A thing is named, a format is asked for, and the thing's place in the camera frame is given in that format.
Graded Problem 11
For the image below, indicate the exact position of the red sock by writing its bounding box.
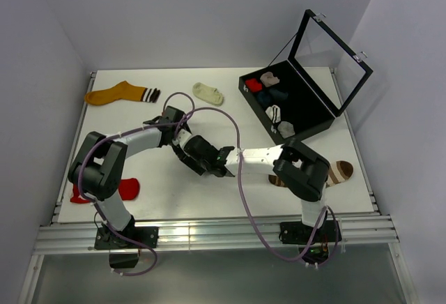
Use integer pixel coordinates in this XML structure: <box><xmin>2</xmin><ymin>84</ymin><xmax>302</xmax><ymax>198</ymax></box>
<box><xmin>70</xmin><ymin>178</ymin><xmax>140</xmax><ymax>204</ymax></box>
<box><xmin>245</xmin><ymin>78</ymin><xmax>263</xmax><ymax>93</ymax></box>

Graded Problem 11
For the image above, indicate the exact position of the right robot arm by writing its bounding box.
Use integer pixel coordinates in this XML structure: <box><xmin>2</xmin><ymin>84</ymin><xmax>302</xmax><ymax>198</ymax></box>
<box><xmin>176</xmin><ymin>132</ymin><xmax>330</xmax><ymax>241</ymax></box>

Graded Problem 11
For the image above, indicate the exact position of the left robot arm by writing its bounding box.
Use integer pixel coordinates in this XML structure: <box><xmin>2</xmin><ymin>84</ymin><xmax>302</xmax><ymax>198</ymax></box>
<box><xmin>68</xmin><ymin>106</ymin><xmax>186</xmax><ymax>248</ymax></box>

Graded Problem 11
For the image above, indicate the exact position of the cream ankle sock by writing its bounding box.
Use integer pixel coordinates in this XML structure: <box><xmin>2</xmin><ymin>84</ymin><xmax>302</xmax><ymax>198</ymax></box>
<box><xmin>192</xmin><ymin>82</ymin><xmax>224</xmax><ymax>107</ymax></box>

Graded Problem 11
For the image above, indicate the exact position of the mustard yellow sock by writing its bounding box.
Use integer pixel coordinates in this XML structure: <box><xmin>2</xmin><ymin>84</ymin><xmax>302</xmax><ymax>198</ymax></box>
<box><xmin>84</xmin><ymin>81</ymin><xmax>161</xmax><ymax>106</ymax></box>

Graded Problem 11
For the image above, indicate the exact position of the rolled white striped sock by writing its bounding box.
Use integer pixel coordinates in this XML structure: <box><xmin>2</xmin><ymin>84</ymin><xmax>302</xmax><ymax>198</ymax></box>
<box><xmin>266</xmin><ymin>105</ymin><xmax>282</xmax><ymax>123</ymax></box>

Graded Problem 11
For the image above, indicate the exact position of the rolled grey sock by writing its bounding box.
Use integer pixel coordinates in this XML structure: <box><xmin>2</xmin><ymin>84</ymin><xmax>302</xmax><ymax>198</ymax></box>
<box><xmin>277</xmin><ymin>121</ymin><xmax>295</xmax><ymax>139</ymax></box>

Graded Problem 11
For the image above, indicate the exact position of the rolled teal sock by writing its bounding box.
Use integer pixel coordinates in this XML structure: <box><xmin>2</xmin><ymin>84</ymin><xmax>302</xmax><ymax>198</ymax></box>
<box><xmin>256</xmin><ymin>92</ymin><xmax>272</xmax><ymax>109</ymax></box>

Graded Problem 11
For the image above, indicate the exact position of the rolled red sock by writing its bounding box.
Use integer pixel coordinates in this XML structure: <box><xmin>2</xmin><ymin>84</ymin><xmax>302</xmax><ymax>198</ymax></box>
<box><xmin>245</xmin><ymin>78</ymin><xmax>263</xmax><ymax>93</ymax></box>

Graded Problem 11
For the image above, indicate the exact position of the rolled navy sock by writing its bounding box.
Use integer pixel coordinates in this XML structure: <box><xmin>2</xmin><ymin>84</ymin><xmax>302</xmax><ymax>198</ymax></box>
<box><xmin>268</xmin><ymin>88</ymin><xmax>289</xmax><ymax>102</ymax></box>

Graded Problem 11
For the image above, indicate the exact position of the rolled beige sock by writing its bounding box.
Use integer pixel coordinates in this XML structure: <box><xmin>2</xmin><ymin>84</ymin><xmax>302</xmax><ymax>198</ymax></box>
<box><xmin>260</xmin><ymin>72</ymin><xmax>280</xmax><ymax>87</ymax></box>

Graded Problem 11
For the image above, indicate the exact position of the black storage box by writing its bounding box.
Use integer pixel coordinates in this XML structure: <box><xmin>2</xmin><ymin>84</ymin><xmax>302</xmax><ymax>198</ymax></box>
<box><xmin>238</xmin><ymin>9</ymin><xmax>373</xmax><ymax>144</ymax></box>

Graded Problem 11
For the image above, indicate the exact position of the brown cream striped sock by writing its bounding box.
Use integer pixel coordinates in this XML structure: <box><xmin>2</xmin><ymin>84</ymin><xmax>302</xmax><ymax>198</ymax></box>
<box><xmin>268</xmin><ymin>160</ymin><xmax>354</xmax><ymax>188</ymax></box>

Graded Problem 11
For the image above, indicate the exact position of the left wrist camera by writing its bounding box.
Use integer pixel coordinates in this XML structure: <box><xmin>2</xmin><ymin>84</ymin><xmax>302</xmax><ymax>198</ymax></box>
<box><xmin>159</xmin><ymin>105</ymin><xmax>185</xmax><ymax>124</ymax></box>

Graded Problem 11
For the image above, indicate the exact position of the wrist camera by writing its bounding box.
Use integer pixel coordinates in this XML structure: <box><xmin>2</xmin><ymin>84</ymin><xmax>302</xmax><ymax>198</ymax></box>
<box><xmin>159</xmin><ymin>105</ymin><xmax>185</xmax><ymax>124</ymax></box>
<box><xmin>172</xmin><ymin>129</ymin><xmax>193</xmax><ymax>149</ymax></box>

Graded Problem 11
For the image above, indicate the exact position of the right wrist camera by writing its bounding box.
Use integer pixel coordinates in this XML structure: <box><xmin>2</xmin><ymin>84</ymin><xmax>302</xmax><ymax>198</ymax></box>
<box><xmin>172</xmin><ymin>129</ymin><xmax>193</xmax><ymax>149</ymax></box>

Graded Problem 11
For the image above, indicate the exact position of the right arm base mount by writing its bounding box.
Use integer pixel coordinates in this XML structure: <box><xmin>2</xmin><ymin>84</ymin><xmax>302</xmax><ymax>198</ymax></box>
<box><xmin>279</xmin><ymin>220</ymin><xmax>342</xmax><ymax>245</ymax></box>

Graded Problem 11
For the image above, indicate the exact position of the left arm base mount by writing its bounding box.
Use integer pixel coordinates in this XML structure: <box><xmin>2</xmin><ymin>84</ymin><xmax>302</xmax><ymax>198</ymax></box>
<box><xmin>93</xmin><ymin>225</ymin><xmax>159</xmax><ymax>271</ymax></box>

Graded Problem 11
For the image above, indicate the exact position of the aluminium table frame rail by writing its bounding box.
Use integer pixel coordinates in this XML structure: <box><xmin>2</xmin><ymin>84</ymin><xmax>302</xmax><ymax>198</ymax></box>
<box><xmin>32</xmin><ymin>215</ymin><xmax>399</xmax><ymax>255</ymax></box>

